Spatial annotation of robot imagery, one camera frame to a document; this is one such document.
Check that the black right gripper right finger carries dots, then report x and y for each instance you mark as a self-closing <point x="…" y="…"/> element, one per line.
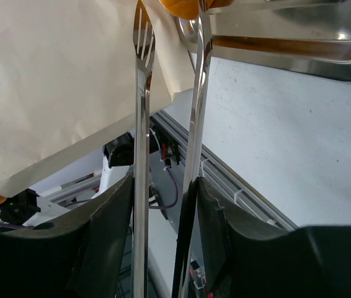
<point x="246" y="257"/>

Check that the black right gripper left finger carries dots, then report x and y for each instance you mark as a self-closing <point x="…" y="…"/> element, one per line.
<point x="78" y="254"/>

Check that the silver metal tray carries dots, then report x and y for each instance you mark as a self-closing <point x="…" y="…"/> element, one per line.
<point x="310" y="37"/>

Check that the metal serving tongs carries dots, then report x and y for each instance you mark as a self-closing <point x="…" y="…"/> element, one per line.
<point x="144" y="43"/>

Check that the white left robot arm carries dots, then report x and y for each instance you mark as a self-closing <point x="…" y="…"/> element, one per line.
<point x="33" y="207"/>

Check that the beige paper bag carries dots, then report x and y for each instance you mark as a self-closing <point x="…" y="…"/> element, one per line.
<point x="67" y="84"/>

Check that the round smooth bun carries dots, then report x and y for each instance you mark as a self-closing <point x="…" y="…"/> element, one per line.
<point x="188" y="9"/>

